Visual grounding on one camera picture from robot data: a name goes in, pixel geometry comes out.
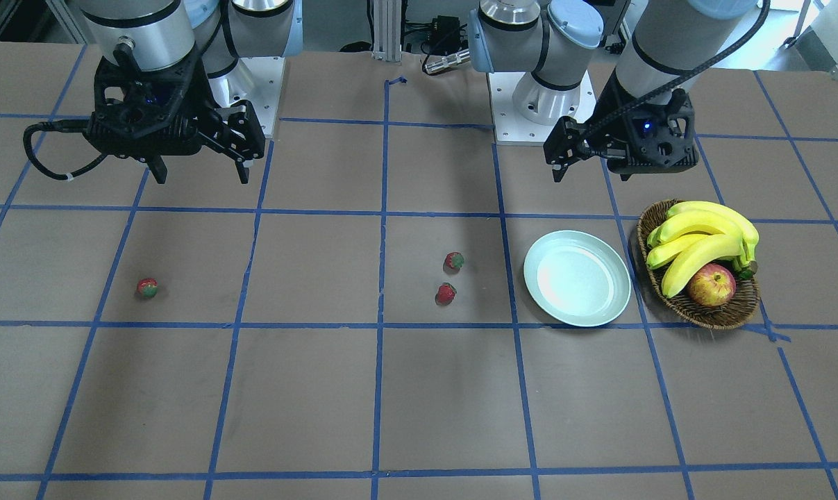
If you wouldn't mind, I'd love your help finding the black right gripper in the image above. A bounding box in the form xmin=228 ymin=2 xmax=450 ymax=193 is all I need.
xmin=85 ymin=59 xmax=266 ymax=185

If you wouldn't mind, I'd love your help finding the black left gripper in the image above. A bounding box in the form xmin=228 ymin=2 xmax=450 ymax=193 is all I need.
xmin=544 ymin=87 xmax=698 ymax=183

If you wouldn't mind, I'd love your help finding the red strawberry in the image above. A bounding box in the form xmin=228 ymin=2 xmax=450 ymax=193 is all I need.
xmin=435 ymin=282 xmax=457 ymax=305
xmin=443 ymin=252 xmax=465 ymax=272
xmin=136 ymin=278 xmax=159 ymax=299

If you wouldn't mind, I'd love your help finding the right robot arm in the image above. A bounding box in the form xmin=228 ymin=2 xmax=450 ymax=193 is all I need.
xmin=77 ymin=1 xmax=303 ymax=184

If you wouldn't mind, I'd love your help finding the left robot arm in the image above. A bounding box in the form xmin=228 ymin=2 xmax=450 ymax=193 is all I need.
xmin=467 ymin=1 xmax=770 ymax=183

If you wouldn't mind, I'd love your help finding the light green plate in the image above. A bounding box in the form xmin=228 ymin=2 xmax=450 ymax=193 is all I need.
xmin=523 ymin=230 xmax=632 ymax=327

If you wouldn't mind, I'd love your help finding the yellow banana bunch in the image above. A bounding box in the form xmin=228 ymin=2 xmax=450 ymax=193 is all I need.
xmin=642 ymin=200 xmax=760 ymax=299

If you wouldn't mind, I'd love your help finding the red yellow apple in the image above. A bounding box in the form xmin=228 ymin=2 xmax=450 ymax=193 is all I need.
xmin=685 ymin=263 xmax=737 ymax=308

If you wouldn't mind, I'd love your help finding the wicker fruit basket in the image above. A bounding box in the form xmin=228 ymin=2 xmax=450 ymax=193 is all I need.
xmin=629 ymin=199 xmax=761 ymax=330

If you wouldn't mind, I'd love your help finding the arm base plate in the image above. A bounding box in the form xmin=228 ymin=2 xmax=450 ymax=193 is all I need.
xmin=209 ymin=56 xmax=287 ymax=139
xmin=487 ymin=72 xmax=596 ymax=146

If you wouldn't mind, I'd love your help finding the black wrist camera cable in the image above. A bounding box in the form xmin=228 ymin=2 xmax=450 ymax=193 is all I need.
xmin=23 ymin=119 xmax=107 ymax=183

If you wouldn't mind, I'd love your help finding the aluminium frame post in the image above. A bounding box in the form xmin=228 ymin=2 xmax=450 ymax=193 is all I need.
xmin=369 ymin=0 xmax=403 ymax=65

